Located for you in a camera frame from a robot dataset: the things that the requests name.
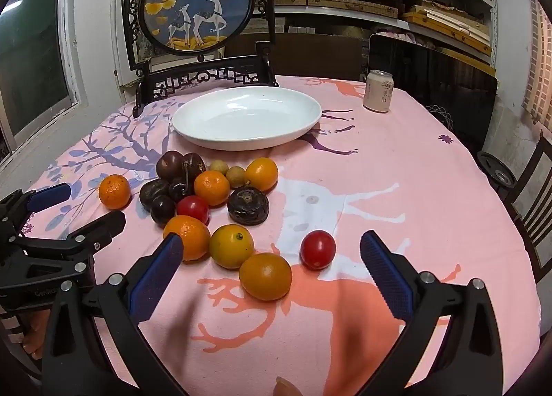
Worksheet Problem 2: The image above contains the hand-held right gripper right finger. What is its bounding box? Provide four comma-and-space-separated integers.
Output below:
357, 230, 504, 396

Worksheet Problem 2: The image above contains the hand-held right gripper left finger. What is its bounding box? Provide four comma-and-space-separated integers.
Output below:
41, 233, 190, 396

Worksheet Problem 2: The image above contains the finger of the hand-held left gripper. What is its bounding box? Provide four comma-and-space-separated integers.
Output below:
0, 183, 72, 233
19, 210, 127, 256

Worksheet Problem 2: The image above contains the orange mandarin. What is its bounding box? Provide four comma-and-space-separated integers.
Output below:
163, 215, 211, 261
194, 170, 231, 207
98, 174, 132, 210

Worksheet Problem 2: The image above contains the small dark purple plum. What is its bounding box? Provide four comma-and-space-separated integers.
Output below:
150, 195, 177, 226

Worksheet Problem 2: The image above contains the red cherry tomato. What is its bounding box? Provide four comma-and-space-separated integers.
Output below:
299, 230, 336, 270
176, 195, 210, 224

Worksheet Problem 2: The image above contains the yellow orange fruit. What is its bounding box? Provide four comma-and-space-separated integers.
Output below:
209, 224, 255, 269

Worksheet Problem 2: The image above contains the dark red cherry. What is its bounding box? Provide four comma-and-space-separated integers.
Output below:
168, 178, 195, 202

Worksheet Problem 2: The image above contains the smooth orange fruit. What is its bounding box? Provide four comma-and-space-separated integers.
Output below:
239, 252, 293, 302

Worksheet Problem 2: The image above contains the dark spotted passion fruit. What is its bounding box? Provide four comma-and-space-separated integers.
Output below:
181, 153, 208, 179

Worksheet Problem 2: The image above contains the dark brown wrinkled fruit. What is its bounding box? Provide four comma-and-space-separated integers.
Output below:
227, 187, 270, 225

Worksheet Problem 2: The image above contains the smooth orange kumquat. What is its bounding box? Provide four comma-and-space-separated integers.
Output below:
244, 157, 279, 192

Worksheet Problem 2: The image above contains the white oval plate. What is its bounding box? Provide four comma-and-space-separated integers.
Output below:
171, 86, 323, 151

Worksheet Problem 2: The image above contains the person's left hand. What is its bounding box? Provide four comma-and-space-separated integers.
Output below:
21, 310, 50, 359

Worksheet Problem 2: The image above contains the person's right hand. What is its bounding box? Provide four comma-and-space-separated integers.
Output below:
273, 376, 305, 396

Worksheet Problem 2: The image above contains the window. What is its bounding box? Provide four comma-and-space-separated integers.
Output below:
0, 0, 83, 152

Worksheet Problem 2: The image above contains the black round disc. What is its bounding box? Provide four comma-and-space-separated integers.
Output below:
476, 151, 516, 190

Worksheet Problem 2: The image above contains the dark wooden chair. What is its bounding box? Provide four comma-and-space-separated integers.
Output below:
502, 129, 552, 285

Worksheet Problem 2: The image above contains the framed picture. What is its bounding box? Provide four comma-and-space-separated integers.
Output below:
129, 31, 154, 73

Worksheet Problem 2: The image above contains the pale beverage can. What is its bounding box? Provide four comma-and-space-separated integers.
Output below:
363, 69, 394, 113

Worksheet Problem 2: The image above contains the round deer table screen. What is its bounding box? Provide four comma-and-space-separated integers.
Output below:
120, 0, 280, 118

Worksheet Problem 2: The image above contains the white storage shelf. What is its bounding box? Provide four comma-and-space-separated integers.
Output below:
142, 0, 497, 70

